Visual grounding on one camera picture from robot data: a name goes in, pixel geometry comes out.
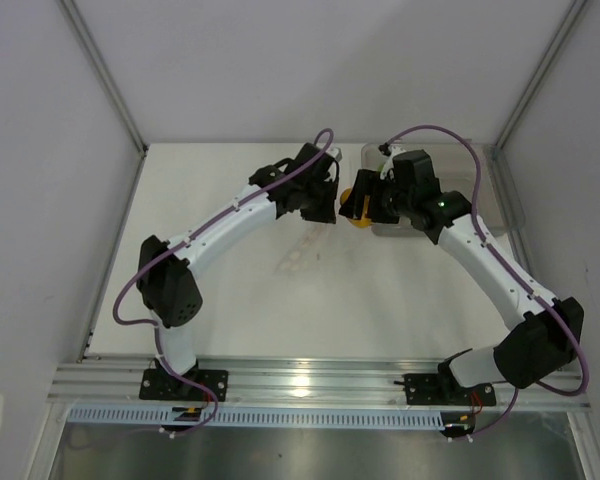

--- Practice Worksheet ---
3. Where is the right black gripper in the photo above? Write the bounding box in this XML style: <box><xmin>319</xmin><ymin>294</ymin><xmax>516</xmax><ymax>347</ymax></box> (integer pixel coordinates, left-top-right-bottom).
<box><xmin>340</xmin><ymin>170</ymin><xmax>415</xmax><ymax>225</ymax></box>

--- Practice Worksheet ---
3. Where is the orange fruit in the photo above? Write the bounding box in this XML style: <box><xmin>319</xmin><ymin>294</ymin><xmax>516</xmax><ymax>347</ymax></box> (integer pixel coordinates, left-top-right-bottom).
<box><xmin>339</xmin><ymin>188</ymin><xmax>372</xmax><ymax>229</ymax></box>

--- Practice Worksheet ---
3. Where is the clear zip top bag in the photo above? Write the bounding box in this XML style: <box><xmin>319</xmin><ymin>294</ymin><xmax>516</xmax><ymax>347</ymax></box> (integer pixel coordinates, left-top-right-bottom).
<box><xmin>273</xmin><ymin>221</ymin><xmax>372</xmax><ymax>277</ymax></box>

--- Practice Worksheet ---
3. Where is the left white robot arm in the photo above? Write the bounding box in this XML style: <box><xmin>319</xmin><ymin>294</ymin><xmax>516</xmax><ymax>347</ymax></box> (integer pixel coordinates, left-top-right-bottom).
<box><xmin>136</xmin><ymin>143</ymin><xmax>342</xmax><ymax>400</ymax></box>

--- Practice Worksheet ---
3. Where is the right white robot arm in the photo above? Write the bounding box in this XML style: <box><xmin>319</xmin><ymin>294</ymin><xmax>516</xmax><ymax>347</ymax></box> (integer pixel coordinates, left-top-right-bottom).
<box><xmin>339</xmin><ymin>147</ymin><xmax>584</xmax><ymax>404</ymax></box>

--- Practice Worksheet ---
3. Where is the clear plastic food container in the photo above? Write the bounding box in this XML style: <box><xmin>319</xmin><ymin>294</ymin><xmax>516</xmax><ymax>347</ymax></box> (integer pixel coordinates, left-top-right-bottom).
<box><xmin>361</xmin><ymin>144</ymin><xmax>524</xmax><ymax>237</ymax></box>

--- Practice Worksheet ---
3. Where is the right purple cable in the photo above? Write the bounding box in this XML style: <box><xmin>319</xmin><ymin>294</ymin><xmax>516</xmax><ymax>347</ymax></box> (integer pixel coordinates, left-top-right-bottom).
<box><xmin>378</xmin><ymin>124</ymin><xmax>592</xmax><ymax>444</ymax></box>

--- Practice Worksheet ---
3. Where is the purple cable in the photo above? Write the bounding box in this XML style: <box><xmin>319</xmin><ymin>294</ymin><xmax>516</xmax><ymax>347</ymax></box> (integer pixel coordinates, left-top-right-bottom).
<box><xmin>378</xmin><ymin>124</ymin><xmax>592</xmax><ymax>444</ymax></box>
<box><xmin>112</xmin><ymin>128</ymin><xmax>337</xmax><ymax>441</ymax></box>

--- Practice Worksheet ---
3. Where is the right aluminium frame post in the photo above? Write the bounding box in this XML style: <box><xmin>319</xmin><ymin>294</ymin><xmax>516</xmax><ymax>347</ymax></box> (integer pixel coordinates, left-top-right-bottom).
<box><xmin>493</xmin><ymin>0</ymin><xmax>592</xmax><ymax>151</ymax></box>

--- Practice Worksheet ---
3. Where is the aluminium frame post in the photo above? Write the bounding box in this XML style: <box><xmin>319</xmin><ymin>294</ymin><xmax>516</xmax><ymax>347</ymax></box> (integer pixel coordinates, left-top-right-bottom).
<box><xmin>493</xmin><ymin>0</ymin><xmax>592</xmax><ymax>151</ymax></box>
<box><xmin>57</xmin><ymin>0</ymin><xmax>149</xmax><ymax>154</ymax></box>

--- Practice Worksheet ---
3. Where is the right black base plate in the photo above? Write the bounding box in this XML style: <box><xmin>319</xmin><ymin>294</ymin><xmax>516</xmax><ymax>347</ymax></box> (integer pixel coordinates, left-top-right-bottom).
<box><xmin>394</xmin><ymin>373</ymin><xmax>497</xmax><ymax>407</ymax></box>

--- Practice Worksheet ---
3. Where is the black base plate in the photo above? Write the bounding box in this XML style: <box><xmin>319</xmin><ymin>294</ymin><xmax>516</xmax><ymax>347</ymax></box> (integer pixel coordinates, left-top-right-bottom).
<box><xmin>394</xmin><ymin>373</ymin><xmax>497</xmax><ymax>407</ymax></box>
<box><xmin>139</xmin><ymin>365</ymin><xmax>229</xmax><ymax>402</ymax></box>

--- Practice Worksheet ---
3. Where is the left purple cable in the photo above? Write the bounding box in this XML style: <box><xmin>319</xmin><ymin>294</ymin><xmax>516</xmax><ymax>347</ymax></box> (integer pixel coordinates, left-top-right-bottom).
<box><xmin>112</xmin><ymin>128</ymin><xmax>337</xmax><ymax>441</ymax></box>

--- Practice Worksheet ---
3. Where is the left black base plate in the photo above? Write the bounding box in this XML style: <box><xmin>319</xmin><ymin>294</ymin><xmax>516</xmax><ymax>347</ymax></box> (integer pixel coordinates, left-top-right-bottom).
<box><xmin>139</xmin><ymin>365</ymin><xmax>229</xmax><ymax>402</ymax></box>

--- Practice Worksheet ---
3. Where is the left aluminium frame post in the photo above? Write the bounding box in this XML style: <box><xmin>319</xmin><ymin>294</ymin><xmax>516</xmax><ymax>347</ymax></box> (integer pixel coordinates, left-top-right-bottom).
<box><xmin>57</xmin><ymin>0</ymin><xmax>149</xmax><ymax>154</ymax></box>

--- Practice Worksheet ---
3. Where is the aluminium mounting rail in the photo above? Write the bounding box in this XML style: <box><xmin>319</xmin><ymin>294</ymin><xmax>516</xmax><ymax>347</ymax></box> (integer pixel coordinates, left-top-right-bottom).
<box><xmin>47</xmin><ymin>355</ymin><xmax>592</xmax><ymax>412</ymax></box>

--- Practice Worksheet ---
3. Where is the slotted white cable duct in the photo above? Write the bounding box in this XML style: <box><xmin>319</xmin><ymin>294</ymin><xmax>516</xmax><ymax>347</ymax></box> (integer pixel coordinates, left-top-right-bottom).
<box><xmin>67</xmin><ymin>404</ymin><xmax>445</xmax><ymax>431</ymax></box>

